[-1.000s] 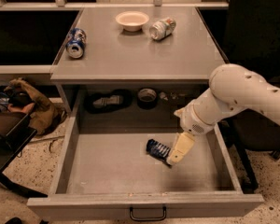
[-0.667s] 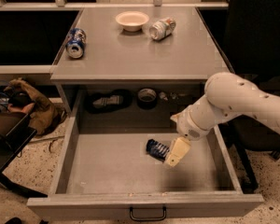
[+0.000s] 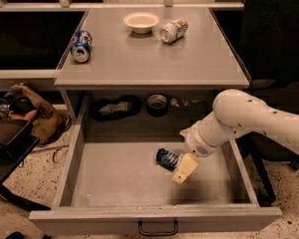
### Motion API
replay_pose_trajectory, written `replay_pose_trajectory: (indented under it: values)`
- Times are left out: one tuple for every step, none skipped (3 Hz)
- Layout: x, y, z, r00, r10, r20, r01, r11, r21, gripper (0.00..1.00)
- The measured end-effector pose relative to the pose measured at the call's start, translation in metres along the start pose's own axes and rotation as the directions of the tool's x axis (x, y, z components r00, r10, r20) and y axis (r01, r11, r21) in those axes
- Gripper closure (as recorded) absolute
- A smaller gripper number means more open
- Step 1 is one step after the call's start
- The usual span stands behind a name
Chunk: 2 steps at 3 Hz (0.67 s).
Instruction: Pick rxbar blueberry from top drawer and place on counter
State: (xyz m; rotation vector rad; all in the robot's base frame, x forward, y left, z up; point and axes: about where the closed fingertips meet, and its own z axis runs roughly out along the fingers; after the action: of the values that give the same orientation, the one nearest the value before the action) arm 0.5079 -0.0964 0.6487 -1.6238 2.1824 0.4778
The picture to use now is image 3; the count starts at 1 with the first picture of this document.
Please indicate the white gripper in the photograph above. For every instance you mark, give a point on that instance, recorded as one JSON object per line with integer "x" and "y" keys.
{"x": 193, "y": 143}

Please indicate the blue rxbar blueberry wrapper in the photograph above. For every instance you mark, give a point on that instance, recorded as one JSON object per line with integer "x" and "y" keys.
{"x": 167, "y": 159}

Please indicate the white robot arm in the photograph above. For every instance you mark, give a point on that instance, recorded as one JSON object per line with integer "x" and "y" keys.
{"x": 234, "y": 114}

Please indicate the grey open top drawer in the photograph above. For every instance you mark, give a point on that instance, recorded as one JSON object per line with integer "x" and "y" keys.
{"x": 109, "y": 187}

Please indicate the grey cabinet with counter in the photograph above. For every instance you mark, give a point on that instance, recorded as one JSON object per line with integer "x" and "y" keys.
{"x": 125, "y": 63}

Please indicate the crumpled white paper scraps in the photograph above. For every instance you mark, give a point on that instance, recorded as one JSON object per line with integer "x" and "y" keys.
{"x": 178, "y": 103}

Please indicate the black tape roll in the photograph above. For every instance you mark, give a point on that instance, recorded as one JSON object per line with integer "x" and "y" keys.
{"x": 157, "y": 105}

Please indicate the black and grey shoe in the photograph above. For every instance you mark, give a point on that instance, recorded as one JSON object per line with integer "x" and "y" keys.
{"x": 123, "y": 107}

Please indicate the silver soda can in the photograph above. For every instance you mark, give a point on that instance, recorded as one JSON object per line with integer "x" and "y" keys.
{"x": 173, "y": 30}

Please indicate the brown crumpled cloth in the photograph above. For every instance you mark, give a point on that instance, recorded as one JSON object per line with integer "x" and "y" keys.
{"x": 48, "y": 124}

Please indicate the white paper bowl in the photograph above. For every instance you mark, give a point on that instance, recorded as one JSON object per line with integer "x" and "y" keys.
{"x": 141, "y": 22}

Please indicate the blue pepsi can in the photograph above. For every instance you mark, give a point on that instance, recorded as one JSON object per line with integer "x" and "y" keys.
{"x": 81, "y": 46}

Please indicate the black office chair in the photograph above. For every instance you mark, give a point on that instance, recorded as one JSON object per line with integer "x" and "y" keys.
{"x": 268, "y": 45}

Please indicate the black side table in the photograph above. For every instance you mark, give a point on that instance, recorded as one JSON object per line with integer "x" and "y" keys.
{"x": 16, "y": 142}

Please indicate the black metal drawer handle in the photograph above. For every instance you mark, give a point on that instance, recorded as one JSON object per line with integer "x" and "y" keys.
{"x": 158, "y": 228}

